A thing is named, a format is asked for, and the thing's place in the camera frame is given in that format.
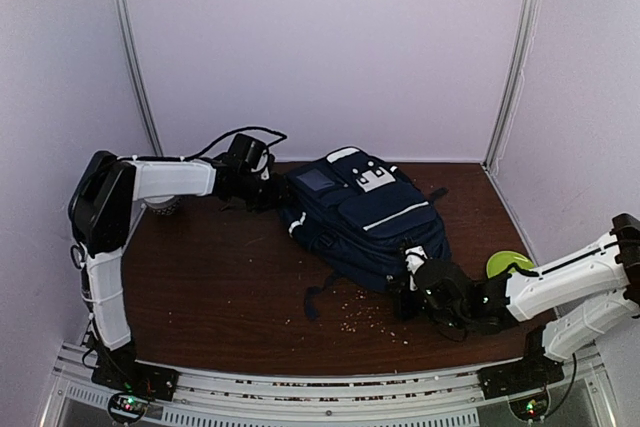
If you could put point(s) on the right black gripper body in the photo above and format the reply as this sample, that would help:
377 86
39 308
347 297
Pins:
444 318

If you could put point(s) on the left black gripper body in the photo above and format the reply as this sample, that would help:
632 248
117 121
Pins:
261 196

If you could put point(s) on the navy blue backpack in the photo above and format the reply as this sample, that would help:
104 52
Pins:
366 219

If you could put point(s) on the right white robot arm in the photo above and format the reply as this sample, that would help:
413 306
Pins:
602 279

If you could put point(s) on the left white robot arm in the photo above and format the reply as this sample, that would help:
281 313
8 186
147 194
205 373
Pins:
100 213

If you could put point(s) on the green plate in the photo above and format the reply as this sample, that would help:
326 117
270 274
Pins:
503 260

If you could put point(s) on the white patterned bowl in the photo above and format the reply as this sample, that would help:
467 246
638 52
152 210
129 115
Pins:
165 207

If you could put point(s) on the left aluminium frame post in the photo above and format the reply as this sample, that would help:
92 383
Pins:
136 76

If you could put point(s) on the aluminium frame post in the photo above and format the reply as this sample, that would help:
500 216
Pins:
136 76
513 83

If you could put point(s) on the front aluminium rail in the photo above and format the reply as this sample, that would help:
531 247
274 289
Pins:
443 397

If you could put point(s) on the right aluminium frame post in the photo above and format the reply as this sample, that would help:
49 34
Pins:
513 83

